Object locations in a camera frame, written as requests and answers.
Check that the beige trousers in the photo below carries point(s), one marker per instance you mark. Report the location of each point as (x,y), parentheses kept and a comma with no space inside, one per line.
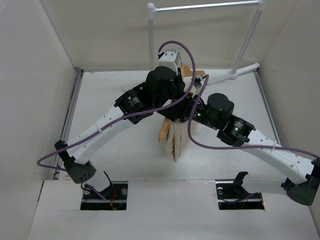
(174,138)

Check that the wooden clothes hanger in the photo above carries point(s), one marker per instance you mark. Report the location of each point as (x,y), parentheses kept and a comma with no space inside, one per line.
(187,72)

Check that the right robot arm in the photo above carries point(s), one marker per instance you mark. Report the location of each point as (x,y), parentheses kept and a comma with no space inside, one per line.
(302,174)

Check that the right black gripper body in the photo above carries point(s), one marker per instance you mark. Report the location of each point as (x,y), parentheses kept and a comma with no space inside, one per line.
(186,103)

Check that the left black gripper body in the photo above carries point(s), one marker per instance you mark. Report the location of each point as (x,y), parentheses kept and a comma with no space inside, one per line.
(175,88)

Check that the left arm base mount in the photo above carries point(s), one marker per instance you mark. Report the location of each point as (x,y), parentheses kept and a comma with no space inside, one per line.
(112,198)

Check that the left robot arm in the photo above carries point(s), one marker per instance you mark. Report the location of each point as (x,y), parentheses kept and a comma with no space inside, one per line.
(162,90)

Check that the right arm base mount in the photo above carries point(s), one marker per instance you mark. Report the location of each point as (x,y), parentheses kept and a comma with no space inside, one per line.
(232,196)

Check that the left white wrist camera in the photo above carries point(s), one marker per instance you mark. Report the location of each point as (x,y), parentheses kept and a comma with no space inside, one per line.
(169,59)

